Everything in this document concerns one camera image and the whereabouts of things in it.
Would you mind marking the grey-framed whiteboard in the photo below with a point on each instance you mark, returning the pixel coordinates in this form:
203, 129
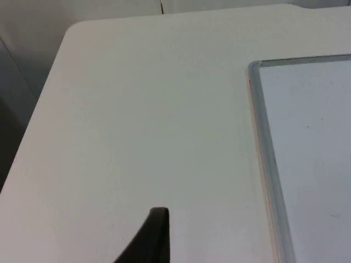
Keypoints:
310, 153

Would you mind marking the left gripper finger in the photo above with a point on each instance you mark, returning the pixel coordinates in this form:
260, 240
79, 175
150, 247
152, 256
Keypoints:
153, 241

